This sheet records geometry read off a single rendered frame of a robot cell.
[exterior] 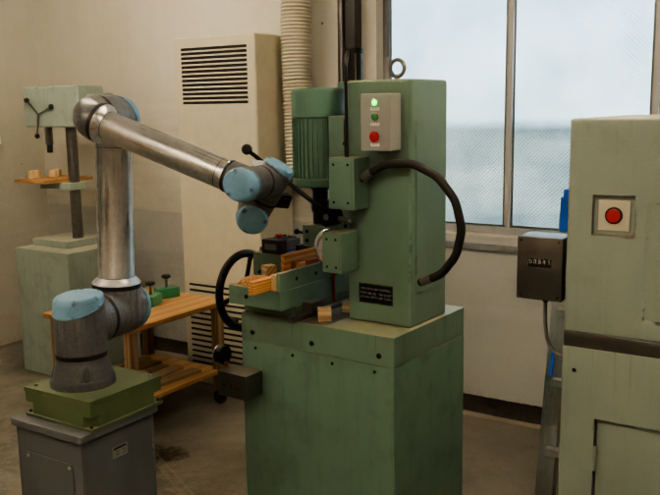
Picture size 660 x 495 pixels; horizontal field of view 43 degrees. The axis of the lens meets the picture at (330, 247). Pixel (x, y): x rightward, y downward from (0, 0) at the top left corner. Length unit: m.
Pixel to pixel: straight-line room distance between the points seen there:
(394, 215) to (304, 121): 0.43
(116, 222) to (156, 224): 2.38
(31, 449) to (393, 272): 1.19
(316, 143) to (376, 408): 0.82
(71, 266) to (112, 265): 1.98
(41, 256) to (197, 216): 0.92
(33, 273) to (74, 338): 2.33
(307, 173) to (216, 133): 1.65
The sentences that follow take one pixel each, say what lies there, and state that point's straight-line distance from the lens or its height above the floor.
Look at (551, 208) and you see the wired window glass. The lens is 3.79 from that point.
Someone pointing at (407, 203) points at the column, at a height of 1.17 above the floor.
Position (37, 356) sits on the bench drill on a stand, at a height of 0.10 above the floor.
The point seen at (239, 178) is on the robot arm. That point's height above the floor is 1.27.
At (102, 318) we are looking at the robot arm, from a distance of 2.55.
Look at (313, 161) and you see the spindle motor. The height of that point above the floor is 1.28.
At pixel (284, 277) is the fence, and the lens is 2.51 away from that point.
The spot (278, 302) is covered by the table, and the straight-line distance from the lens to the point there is 2.51.
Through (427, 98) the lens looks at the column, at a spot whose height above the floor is 1.46.
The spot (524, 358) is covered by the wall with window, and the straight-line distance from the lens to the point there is 3.89.
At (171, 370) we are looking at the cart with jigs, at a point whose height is 0.20.
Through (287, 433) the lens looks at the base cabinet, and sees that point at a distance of 2.70.
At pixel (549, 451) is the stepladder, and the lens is 3.06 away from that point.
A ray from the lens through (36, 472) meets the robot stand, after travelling 2.68.
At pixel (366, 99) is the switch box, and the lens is 2.37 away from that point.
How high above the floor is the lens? 1.44
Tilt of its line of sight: 10 degrees down
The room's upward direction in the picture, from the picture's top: 1 degrees counter-clockwise
